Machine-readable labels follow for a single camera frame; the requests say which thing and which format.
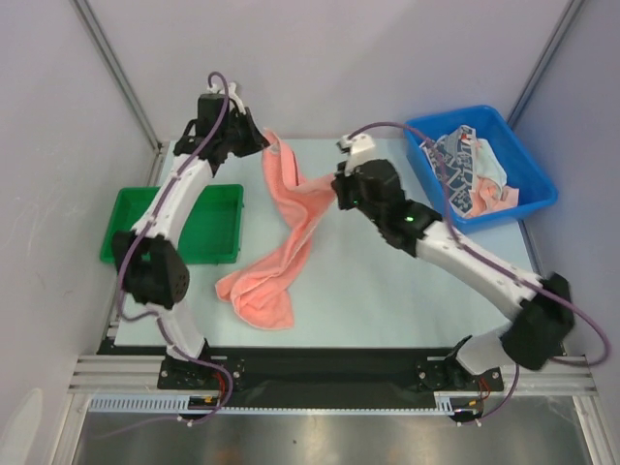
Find aluminium frame rail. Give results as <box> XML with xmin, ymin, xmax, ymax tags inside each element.
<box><xmin>69</xmin><ymin>355</ymin><xmax>597</xmax><ymax>396</ymax></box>

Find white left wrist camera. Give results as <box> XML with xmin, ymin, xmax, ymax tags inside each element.
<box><xmin>206</xmin><ymin>81</ymin><xmax>243</xmax><ymax>108</ymax></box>

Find white cable duct rail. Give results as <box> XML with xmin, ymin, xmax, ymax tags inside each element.
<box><xmin>88</xmin><ymin>389</ymin><xmax>482</xmax><ymax>418</ymax></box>

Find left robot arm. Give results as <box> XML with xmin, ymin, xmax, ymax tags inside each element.
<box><xmin>111</xmin><ymin>86</ymin><xmax>268</xmax><ymax>388</ymax></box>

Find white light blue towel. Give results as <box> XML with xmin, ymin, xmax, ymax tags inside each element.
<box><xmin>474</xmin><ymin>139</ymin><xmax>508</xmax><ymax>189</ymax></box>

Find pale pink towel in bin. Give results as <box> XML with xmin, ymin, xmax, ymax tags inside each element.
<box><xmin>466</xmin><ymin>177</ymin><xmax>519</xmax><ymax>218</ymax></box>

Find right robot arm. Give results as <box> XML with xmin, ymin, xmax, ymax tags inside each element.
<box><xmin>331</xmin><ymin>159</ymin><xmax>574</xmax><ymax>389</ymax></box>

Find green plastic tray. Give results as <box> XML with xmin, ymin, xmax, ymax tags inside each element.
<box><xmin>100</xmin><ymin>184</ymin><xmax>244</xmax><ymax>265</ymax></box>

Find blue plastic bin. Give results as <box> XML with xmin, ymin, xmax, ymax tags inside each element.
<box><xmin>404</xmin><ymin>106</ymin><xmax>558</xmax><ymax>233</ymax></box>

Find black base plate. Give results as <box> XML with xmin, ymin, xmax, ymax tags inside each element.
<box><xmin>98</xmin><ymin>343</ymin><xmax>507</xmax><ymax>401</ymax></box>

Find blue white patterned towel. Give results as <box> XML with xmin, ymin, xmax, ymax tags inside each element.
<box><xmin>419</xmin><ymin>125</ymin><xmax>477</xmax><ymax>218</ymax></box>

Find pink terry towel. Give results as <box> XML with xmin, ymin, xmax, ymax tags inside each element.
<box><xmin>214</xmin><ymin>128</ymin><xmax>338</xmax><ymax>332</ymax></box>

